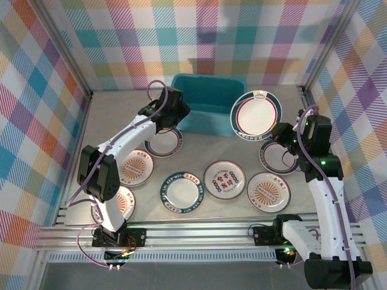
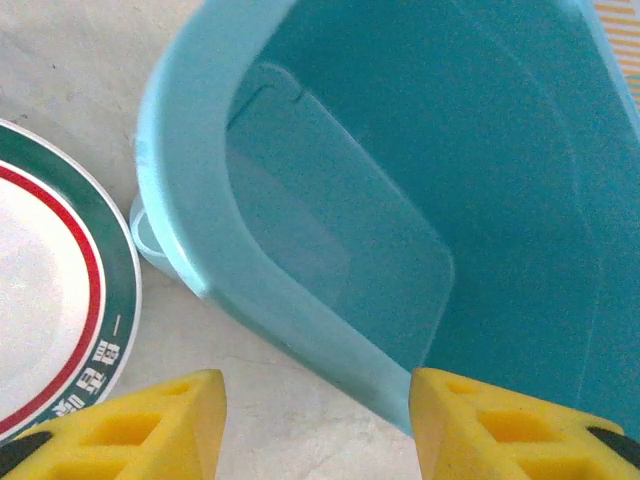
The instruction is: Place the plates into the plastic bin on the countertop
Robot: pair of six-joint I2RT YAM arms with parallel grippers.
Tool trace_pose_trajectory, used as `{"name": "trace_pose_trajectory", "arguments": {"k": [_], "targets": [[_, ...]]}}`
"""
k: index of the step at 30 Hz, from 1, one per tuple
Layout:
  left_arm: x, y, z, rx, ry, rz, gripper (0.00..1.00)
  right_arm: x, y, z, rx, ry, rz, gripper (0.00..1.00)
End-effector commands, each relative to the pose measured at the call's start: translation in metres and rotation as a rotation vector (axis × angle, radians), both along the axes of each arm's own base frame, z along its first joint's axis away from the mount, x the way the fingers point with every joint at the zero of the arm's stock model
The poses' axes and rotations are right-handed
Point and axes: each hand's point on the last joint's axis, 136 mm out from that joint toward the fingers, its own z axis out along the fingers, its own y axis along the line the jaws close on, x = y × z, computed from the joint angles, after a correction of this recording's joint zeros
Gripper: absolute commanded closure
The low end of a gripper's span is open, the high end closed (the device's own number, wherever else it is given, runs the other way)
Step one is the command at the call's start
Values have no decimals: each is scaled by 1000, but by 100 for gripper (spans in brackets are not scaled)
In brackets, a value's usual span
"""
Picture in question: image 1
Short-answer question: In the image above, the aluminium side rail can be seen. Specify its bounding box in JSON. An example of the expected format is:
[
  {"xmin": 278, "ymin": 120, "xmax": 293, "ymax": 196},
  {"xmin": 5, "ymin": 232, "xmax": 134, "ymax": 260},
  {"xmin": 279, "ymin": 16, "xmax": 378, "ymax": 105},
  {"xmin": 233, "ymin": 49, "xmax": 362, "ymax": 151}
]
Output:
[
  {"xmin": 298, "ymin": 86, "xmax": 312, "ymax": 106},
  {"xmin": 53, "ymin": 90, "xmax": 94, "ymax": 226}
]

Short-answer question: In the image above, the green circuit board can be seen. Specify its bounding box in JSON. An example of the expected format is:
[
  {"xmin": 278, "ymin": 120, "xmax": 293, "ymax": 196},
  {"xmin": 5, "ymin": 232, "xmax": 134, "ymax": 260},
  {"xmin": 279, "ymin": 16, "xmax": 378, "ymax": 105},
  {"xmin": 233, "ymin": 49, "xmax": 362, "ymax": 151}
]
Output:
[
  {"xmin": 275, "ymin": 246, "xmax": 299, "ymax": 264},
  {"xmin": 103, "ymin": 249, "xmax": 132, "ymax": 263}
]

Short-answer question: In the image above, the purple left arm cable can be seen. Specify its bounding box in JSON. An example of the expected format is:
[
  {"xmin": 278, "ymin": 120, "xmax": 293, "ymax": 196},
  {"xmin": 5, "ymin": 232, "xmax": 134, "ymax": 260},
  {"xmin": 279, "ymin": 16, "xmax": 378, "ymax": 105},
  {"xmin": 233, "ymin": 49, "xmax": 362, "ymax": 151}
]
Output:
[{"xmin": 67, "ymin": 80, "xmax": 170, "ymax": 268}]

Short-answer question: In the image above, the aluminium upright post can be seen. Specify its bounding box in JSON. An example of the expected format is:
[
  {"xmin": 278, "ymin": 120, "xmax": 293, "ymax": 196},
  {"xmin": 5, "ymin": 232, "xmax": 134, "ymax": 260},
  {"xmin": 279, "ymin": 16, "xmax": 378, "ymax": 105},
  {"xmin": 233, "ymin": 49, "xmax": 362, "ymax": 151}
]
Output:
[
  {"xmin": 35, "ymin": 0, "xmax": 94, "ymax": 97},
  {"xmin": 301, "ymin": 0, "xmax": 362, "ymax": 91}
]

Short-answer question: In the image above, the orange sunburst plate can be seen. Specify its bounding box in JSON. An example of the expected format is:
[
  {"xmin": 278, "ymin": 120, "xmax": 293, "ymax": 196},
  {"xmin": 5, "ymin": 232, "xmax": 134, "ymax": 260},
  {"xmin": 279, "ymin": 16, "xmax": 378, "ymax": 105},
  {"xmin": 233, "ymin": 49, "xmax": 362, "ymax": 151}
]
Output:
[
  {"xmin": 119, "ymin": 148, "xmax": 155, "ymax": 189},
  {"xmin": 90, "ymin": 185, "xmax": 137, "ymax": 223},
  {"xmin": 246, "ymin": 171, "xmax": 291, "ymax": 214}
]

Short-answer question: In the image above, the red characters plate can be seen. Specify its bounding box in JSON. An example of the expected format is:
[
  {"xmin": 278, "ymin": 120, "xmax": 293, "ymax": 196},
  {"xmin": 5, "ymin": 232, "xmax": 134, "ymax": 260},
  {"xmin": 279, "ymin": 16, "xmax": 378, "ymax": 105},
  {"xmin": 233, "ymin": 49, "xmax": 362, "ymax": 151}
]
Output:
[{"xmin": 203, "ymin": 159, "xmax": 246, "ymax": 200}]

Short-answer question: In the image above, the small green rimmed plate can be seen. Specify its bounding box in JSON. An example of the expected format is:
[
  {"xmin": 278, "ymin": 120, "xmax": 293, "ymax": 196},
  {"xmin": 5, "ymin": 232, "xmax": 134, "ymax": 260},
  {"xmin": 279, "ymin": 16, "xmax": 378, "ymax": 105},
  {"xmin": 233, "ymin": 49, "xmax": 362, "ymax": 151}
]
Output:
[
  {"xmin": 258, "ymin": 139, "xmax": 302, "ymax": 175},
  {"xmin": 144, "ymin": 127, "xmax": 184, "ymax": 159}
]

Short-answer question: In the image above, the teal plastic bin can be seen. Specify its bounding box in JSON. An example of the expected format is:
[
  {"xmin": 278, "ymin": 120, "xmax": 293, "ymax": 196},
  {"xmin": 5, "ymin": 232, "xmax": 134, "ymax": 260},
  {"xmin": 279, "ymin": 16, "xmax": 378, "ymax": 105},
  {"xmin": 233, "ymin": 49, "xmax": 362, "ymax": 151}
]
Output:
[{"xmin": 171, "ymin": 73, "xmax": 249, "ymax": 138}]

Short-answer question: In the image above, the navy rimmed lettered plate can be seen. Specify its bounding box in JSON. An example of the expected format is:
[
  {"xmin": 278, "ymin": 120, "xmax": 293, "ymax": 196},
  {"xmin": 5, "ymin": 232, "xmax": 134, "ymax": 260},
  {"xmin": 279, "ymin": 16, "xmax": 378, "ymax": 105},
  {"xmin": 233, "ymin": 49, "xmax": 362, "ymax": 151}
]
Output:
[{"xmin": 159, "ymin": 171, "xmax": 205, "ymax": 214}]

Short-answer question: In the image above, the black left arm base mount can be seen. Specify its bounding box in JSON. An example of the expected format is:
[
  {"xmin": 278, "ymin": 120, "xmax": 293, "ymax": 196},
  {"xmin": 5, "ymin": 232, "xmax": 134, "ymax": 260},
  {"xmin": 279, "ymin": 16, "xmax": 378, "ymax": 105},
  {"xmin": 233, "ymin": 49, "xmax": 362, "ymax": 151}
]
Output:
[{"xmin": 91, "ymin": 227, "xmax": 148, "ymax": 249}]

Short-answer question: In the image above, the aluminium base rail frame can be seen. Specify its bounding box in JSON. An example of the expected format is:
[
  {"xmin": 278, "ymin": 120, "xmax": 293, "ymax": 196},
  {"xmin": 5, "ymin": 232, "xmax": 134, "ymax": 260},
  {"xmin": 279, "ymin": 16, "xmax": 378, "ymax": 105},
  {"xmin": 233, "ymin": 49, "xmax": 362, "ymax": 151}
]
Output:
[{"xmin": 32, "ymin": 213, "xmax": 368, "ymax": 252}]

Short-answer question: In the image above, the large green rimmed plate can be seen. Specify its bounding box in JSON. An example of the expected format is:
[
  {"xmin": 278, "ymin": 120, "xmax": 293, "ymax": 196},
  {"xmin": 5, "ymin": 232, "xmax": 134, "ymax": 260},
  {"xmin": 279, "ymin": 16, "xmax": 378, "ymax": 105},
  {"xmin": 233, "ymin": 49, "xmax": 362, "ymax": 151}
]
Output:
[{"xmin": 229, "ymin": 89, "xmax": 284, "ymax": 141}]

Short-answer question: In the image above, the white slotted cable duct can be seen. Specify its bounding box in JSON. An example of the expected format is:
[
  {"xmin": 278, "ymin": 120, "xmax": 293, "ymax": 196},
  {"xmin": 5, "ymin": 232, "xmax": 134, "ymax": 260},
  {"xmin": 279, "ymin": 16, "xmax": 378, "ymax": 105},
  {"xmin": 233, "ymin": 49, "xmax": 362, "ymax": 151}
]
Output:
[{"xmin": 45, "ymin": 251, "xmax": 281, "ymax": 264}]

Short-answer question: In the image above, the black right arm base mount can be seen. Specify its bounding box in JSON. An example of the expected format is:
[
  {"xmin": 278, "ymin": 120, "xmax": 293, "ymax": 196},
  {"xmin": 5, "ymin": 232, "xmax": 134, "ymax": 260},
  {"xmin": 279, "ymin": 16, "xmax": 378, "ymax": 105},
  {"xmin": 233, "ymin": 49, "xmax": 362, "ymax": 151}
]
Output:
[{"xmin": 252, "ymin": 224, "xmax": 281, "ymax": 246}]

